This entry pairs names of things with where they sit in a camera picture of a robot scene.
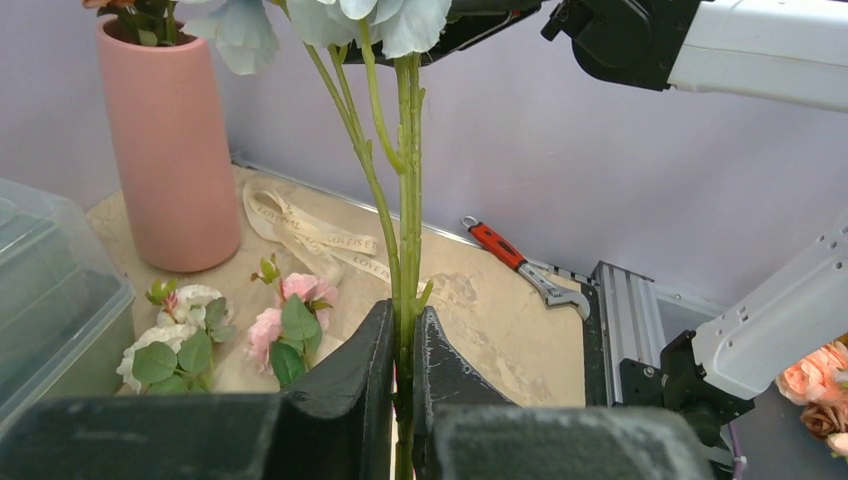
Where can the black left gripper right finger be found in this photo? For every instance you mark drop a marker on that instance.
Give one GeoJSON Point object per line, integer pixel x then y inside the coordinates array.
{"type": "Point", "coordinates": [465, 428]}

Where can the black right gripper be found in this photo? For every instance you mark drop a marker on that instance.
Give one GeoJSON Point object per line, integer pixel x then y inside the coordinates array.
{"type": "Point", "coordinates": [464, 26]}

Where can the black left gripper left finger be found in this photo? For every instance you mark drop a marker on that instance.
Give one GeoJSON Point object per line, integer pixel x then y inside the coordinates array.
{"type": "Point", "coordinates": [332, 423]}

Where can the blue hydrangea flower stem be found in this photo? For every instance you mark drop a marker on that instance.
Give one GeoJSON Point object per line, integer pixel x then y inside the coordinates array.
{"type": "Point", "coordinates": [327, 30]}

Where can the pink peony flower stem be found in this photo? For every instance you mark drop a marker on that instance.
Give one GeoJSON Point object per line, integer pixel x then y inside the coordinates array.
{"type": "Point", "coordinates": [284, 340]}

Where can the beige ribbon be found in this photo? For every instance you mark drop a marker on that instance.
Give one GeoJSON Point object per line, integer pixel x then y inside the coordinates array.
{"type": "Point", "coordinates": [345, 259]}

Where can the white peony flower stem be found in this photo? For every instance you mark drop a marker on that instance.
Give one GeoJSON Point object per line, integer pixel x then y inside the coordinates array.
{"type": "Point", "coordinates": [175, 356]}

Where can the orange wrapping paper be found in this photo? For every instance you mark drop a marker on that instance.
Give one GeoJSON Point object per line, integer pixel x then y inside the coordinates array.
{"type": "Point", "coordinates": [238, 373]}

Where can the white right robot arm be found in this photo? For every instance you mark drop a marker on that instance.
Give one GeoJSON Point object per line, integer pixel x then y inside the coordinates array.
{"type": "Point", "coordinates": [676, 205]}

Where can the pink cylindrical vase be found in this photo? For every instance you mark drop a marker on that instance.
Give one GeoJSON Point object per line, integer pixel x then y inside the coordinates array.
{"type": "Point", "coordinates": [171, 149]}

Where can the green plastic toolbox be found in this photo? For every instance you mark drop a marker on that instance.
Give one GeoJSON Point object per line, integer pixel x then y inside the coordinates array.
{"type": "Point", "coordinates": [66, 310]}

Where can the red handled wrench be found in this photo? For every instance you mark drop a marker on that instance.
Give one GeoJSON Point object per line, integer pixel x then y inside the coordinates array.
{"type": "Point", "coordinates": [553, 295]}

